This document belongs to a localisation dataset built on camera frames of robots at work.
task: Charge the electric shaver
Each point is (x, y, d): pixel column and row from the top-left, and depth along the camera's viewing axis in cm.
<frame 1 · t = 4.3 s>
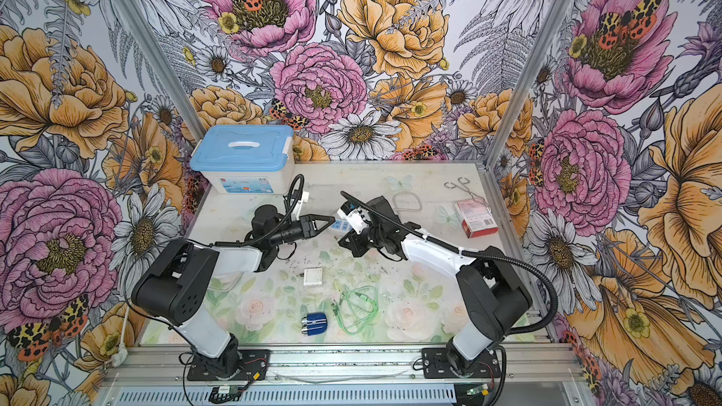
left hand: (333, 226, 86), fingers open
right hand: (343, 247, 84), fingers closed
blue lid storage box: (244, 159, 107), point 14 cm above the table
white usb charger adapter: (312, 276, 89), point 3 cm above the table
red white medicine box: (476, 217, 101), point 5 cm above the table
metal surgical scissors: (463, 181, 118), on the table

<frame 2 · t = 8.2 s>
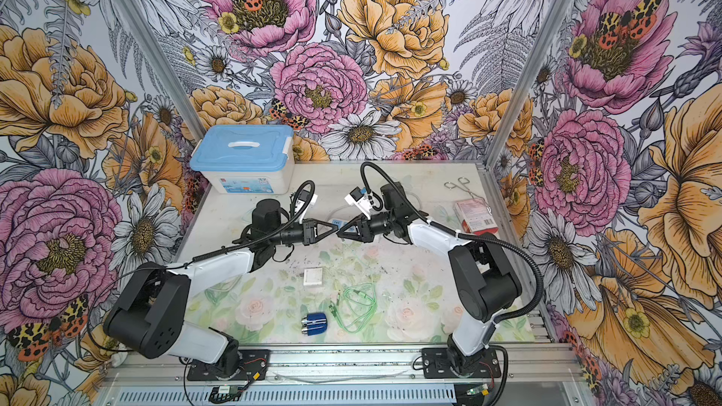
left hand: (335, 234, 81), fingers closed
right hand: (341, 239, 81), fingers closed
the named things where they were.

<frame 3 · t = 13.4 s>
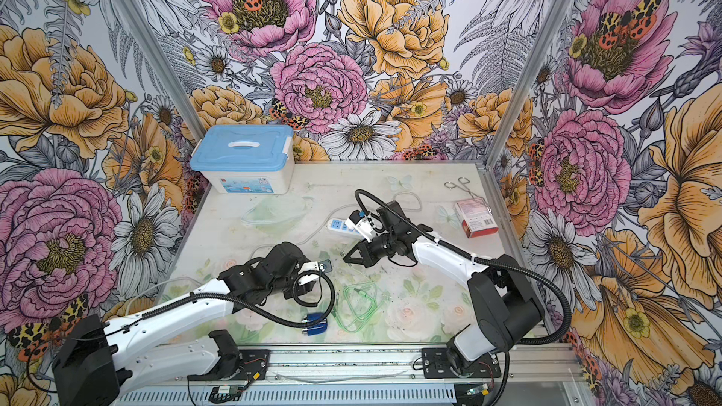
left hand: (302, 273, 82), fingers open
right hand: (349, 264, 80), fingers closed
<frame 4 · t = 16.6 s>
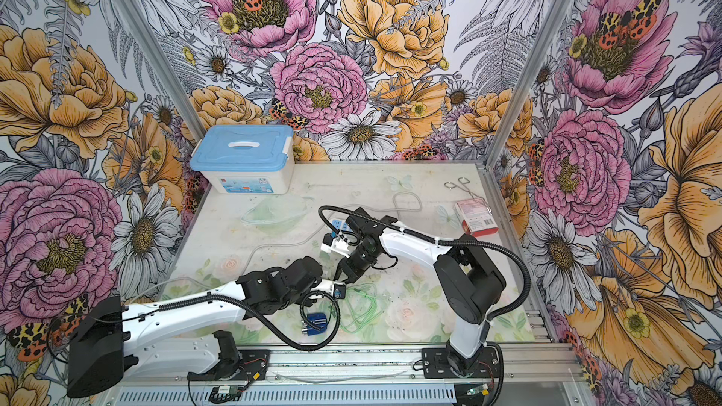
left hand: (310, 275, 82), fingers open
right hand: (339, 289, 78), fingers closed
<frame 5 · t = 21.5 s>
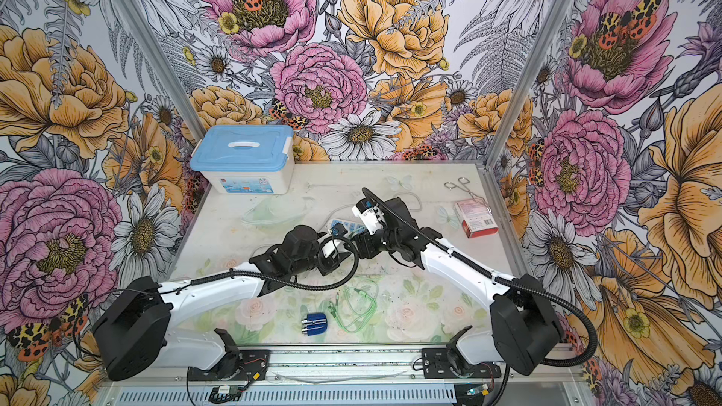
left hand: (339, 251, 84), fingers open
right hand: (352, 248, 80), fingers open
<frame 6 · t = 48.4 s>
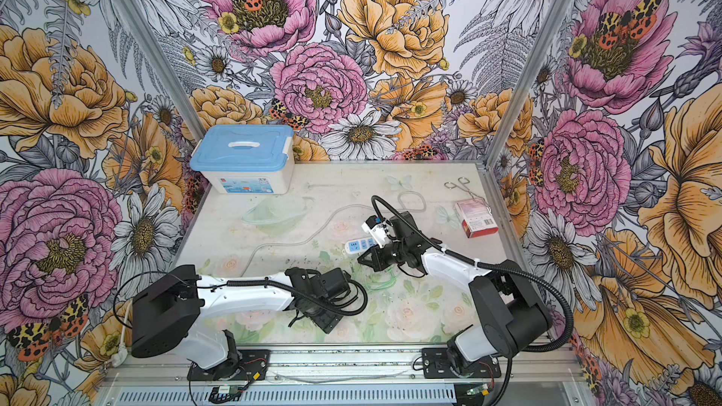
left hand: (319, 318, 82), fingers open
right hand: (362, 265, 84), fingers closed
